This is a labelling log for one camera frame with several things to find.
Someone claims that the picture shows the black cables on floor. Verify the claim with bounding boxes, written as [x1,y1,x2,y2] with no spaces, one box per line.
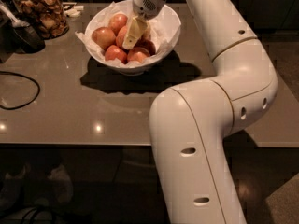
[0,203,94,224]

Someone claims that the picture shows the red apple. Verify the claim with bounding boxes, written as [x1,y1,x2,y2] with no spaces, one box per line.
[116,25,127,49]
[127,47,150,63]
[108,13,128,35]
[92,27,116,50]
[105,45,127,64]
[136,39,156,56]

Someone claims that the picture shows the white shoe left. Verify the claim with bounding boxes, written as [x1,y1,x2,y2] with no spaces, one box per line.
[0,163,31,213]

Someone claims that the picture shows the white paper bowl liner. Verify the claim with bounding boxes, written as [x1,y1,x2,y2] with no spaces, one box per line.
[75,1,182,69]

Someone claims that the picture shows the glass jar of dried chips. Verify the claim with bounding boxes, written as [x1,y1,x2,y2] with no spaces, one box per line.
[12,0,69,39]

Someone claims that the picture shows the white ceramic bowl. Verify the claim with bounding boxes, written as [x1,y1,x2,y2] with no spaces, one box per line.
[84,0,182,77]

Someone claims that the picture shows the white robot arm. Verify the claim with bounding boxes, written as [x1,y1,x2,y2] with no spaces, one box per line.
[133,0,278,224]

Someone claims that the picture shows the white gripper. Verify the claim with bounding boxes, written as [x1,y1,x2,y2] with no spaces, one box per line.
[122,0,166,49]

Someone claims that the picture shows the white shoe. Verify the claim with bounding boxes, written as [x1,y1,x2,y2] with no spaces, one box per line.
[47,164,73,204]
[0,163,31,213]

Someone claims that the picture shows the black cable loop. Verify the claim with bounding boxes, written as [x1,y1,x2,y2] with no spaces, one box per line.
[0,70,42,111]

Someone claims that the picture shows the white shoe right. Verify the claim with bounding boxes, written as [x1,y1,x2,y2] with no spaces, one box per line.
[47,164,73,204]

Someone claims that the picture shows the black round appliance base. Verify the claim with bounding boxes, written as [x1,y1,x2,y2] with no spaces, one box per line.
[13,26,45,53]

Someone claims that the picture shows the small white items on table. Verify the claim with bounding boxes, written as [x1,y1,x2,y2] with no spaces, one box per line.
[64,5,84,18]

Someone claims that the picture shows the white spoon handle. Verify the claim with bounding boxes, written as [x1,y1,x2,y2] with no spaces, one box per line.
[0,1,30,28]

